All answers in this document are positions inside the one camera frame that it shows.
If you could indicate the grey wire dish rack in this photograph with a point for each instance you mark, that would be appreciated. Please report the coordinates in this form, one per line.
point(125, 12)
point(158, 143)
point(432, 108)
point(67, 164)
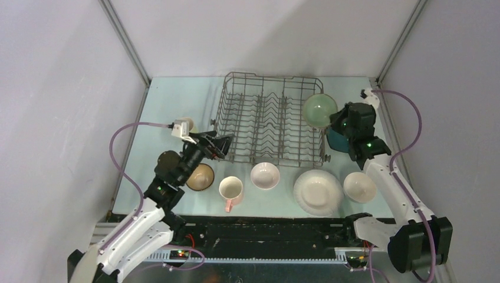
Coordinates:
point(264, 113)

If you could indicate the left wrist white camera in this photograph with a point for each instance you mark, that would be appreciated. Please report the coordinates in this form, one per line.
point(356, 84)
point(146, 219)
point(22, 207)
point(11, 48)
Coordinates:
point(180, 129)

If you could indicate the right controller board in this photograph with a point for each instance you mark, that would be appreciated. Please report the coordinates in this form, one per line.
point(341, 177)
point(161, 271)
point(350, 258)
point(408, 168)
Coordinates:
point(357, 261)

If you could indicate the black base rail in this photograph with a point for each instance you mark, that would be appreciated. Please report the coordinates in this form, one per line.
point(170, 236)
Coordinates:
point(238, 237)

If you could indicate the white scalloped plate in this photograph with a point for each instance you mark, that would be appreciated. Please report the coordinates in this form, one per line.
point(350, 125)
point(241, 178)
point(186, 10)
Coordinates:
point(318, 193)

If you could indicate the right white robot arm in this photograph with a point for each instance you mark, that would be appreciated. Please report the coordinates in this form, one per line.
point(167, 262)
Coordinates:
point(418, 239)

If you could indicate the pale green ceramic bowl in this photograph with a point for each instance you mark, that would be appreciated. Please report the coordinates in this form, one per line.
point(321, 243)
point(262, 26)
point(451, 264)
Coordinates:
point(317, 109)

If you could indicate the controller board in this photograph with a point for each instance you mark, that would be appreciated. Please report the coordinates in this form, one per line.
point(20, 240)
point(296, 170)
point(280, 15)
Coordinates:
point(357, 261)
point(178, 254)

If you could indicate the yellow green mug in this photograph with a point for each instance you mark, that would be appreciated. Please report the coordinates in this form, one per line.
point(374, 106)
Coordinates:
point(192, 125)

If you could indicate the pink mug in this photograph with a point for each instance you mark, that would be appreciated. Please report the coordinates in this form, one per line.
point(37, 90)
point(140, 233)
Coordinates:
point(232, 190)

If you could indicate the teal square plate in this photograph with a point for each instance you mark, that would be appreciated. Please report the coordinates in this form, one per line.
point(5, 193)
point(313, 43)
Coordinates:
point(336, 141)

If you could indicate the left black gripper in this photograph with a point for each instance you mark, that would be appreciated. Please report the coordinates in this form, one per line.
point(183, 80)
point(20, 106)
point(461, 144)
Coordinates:
point(204, 139)

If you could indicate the brown rimmed tan bowl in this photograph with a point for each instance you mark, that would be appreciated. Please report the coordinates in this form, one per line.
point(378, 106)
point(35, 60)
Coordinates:
point(201, 178)

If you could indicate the wrist white camera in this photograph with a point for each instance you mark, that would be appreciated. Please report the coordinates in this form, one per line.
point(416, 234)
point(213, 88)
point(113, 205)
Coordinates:
point(369, 97)
point(180, 129)

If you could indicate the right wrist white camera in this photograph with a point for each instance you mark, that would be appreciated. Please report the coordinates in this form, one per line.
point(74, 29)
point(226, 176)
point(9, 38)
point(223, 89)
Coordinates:
point(369, 97)

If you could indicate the pink white bowl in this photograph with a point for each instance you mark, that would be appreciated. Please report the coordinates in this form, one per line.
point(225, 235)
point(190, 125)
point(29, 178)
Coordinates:
point(265, 175)

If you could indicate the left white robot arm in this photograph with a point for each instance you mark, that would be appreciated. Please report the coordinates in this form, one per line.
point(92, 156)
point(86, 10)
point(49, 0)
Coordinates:
point(152, 224)

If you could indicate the left controller board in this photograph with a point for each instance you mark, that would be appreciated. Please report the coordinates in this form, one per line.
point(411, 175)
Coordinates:
point(178, 254)

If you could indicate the white ceramic bowl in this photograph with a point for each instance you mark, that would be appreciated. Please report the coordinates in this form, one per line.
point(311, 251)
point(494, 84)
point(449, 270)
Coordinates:
point(359, 187)

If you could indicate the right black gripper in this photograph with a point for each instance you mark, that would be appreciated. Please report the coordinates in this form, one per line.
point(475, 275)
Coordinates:
point(336, 118)

